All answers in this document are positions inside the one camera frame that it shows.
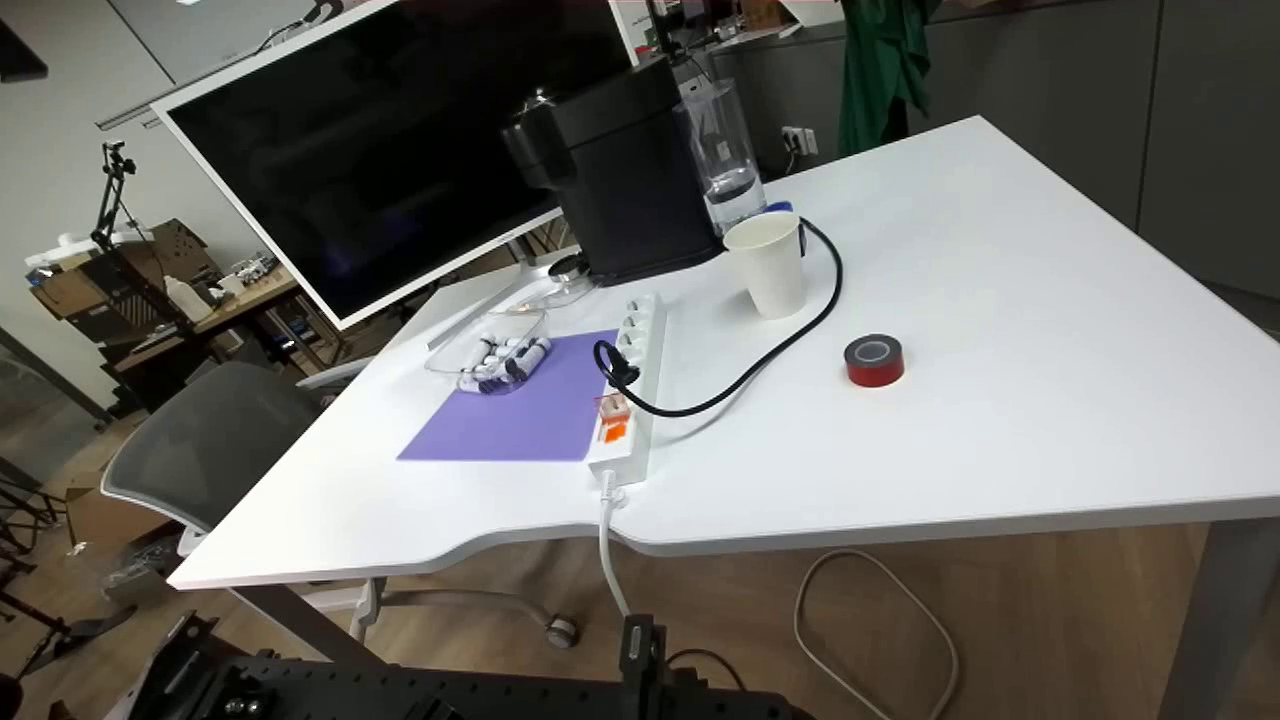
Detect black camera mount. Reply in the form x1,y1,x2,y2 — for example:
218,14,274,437
618,611,672,710

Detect purple mat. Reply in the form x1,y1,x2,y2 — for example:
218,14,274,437
395,328,623,467

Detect white paper cup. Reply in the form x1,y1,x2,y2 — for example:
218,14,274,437
721,210,811,324

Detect white coffee capsules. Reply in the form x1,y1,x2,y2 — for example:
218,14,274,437
458,332,552,395

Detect small red block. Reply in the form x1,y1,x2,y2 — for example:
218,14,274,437
839,332,914,393

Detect black coffee machine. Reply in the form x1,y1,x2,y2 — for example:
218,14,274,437
501,56,733,287

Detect green cloth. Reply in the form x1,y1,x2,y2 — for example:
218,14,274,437
836,0,945,161

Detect white power strip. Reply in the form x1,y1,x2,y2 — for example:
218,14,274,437
584,291,670,477

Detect wooden shelf with clutter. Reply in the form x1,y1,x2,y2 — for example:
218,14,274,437
26,215,335,407

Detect grey table leg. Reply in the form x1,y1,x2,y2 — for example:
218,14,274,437
1155,516,1280,720

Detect black power cable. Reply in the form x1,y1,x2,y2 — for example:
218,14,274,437
592,210,849,424

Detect black tripod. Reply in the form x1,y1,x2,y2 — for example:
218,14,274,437
88,134,151,250

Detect silver monitor stand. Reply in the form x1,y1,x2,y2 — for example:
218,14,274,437
426,256,592,356

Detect grey mesh office chair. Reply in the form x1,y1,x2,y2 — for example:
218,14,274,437
96,356,584,656

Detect clear water tank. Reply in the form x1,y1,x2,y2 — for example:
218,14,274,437
670,53,770,225

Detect white power strip cable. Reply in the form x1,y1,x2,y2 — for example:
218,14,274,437
592,461,965,720

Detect black perforated breadboard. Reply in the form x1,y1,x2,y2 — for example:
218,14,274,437
125,611,820,720

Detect white framed monitor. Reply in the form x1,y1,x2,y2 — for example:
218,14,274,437
148,0,645,337

